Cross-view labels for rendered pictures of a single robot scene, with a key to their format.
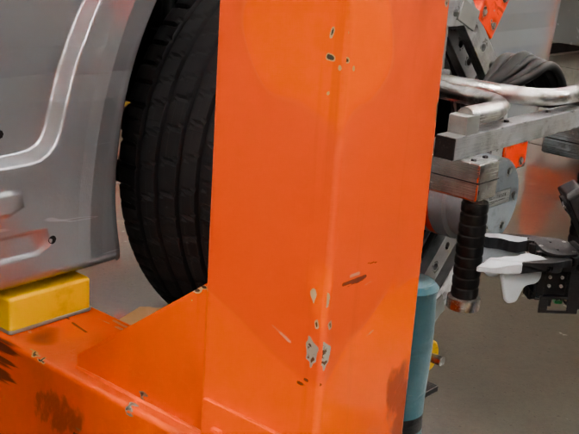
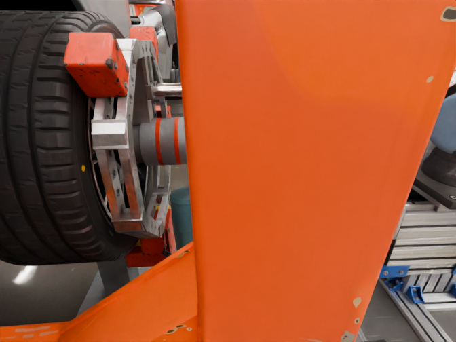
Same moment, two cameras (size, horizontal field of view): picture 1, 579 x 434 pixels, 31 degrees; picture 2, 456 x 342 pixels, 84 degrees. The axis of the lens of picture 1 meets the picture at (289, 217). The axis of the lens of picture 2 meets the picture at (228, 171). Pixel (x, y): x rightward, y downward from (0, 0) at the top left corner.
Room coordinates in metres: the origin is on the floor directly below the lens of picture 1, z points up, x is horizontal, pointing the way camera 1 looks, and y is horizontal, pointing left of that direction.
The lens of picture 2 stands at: (0.88, 0.16, 1.10)
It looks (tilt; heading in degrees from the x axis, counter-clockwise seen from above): 26 degrees down; 315
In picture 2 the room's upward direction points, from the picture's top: straight up
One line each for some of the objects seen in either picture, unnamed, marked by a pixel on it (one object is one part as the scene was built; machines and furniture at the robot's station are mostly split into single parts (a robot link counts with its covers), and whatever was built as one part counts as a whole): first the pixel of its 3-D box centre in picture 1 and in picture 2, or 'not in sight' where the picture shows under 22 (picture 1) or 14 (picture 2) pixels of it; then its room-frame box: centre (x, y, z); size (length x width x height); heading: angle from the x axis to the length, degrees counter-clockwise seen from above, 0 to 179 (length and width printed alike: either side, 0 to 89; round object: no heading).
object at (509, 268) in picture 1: (510, 281); not in sight; (1.24, -0.29, 0.81); 0.09 x 0.03 x 0.06; 120
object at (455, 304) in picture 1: (469, 251); not in sight; (1.28, -0.24, 0.83); 0.04 x 0.04 x 0.16
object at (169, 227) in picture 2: not in sight; (150, 238); (1.58, -0.13, 0.48); 0.16 x 0.12 x 0.17; 50
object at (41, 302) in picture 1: (21, 291); not in sight; (1.33, 0.36, 0.71); 0.14 x 0.14 x 0.05; 50
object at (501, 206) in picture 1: (437, 185); (170, 141); (1.51, -0.22, 0.85); 0.21 x 0.14 x 0.14; 50
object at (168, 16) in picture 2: not in sight; (165, 24); (4.09, -1.87, 1.36); 0.71 x 0.30 x 0.51; 140
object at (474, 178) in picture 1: (458, 172); not in sight; (1.30, -0.21, 0.93); 0.09 x 0.05 x 0.05; 50
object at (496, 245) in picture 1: (491, 256); not in sight; (1.33, -0.28, 0.81); 0.09 x 0.03 x 0.06; 71
